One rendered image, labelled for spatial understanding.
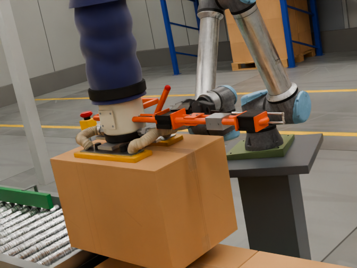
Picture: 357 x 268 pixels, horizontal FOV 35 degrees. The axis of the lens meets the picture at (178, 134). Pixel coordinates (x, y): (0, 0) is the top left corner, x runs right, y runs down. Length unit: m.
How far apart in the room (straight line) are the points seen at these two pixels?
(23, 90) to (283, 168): 3.55
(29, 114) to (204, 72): 3.47
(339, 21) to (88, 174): 9.09
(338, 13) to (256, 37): 8.49
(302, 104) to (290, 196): 0.45
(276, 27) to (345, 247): 7.05
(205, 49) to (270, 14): 7.76
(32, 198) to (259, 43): 1.64
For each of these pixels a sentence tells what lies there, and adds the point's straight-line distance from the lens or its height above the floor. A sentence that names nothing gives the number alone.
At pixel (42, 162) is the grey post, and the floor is 0.23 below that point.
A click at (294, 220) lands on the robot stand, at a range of 2.84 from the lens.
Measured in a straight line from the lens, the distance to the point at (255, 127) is 1.83.
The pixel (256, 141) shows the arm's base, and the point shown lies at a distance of 2.78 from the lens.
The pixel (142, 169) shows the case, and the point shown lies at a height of 1.02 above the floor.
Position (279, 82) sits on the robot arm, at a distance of 2.60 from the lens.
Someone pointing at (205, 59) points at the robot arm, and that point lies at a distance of 2.45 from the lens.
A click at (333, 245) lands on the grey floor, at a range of 3.53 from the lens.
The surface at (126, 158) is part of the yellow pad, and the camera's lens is 2.10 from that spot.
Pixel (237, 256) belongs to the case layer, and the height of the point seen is 0.54.
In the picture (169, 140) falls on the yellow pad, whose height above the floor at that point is 1.04.
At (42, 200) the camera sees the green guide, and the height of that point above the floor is 0.61.
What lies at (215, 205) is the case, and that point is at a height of 0.77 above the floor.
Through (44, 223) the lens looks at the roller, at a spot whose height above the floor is 0.53.
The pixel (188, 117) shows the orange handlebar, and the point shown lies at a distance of 2.00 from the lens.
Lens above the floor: 1.58
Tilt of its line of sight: 14 degrees down
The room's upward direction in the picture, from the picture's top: 11 degrees counter-clockwise
